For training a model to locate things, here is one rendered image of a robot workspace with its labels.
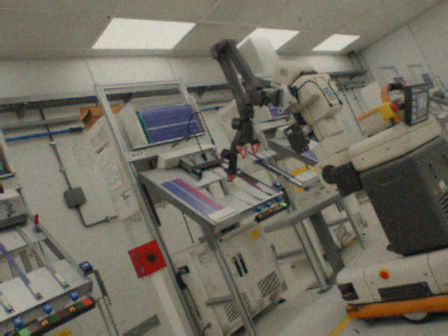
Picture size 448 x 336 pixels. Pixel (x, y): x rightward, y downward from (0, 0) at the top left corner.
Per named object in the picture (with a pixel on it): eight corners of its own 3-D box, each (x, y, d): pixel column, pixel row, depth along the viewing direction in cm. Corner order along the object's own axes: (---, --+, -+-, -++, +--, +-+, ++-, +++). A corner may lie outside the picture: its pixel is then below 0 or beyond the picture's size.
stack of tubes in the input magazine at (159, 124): (203, 132, 305) (190, 101, 308) (150, 143, 269) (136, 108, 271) (194, 139, 314) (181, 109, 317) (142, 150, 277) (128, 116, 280)
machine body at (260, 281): (292, 296, 285) (258, 218, 291) (229, 348, 234) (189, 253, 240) (234, 305, 329) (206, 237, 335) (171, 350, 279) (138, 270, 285)
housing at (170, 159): (211, 163, 308) (214, 146, 302) (163, 177, 273) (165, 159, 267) (204, 158, 313) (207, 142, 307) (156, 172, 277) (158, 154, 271)
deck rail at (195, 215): (215, 233, 224) (216, 224, 221) (212, 234, 222) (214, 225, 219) (139, 179, 262) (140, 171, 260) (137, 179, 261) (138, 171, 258)
